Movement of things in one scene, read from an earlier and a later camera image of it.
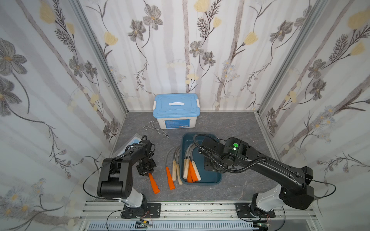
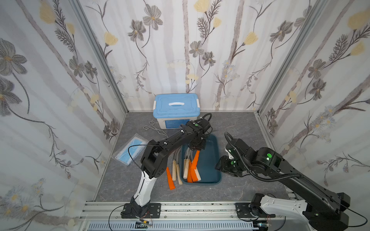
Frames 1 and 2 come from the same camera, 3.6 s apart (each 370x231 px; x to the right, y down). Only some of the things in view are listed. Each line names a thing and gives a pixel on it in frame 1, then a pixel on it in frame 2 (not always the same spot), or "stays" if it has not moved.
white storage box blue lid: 176,110 stays
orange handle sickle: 171,184 stays
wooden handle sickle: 174,165 stays
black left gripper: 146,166 to 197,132
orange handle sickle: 156,189 to 194,164
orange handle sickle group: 190,177 stays
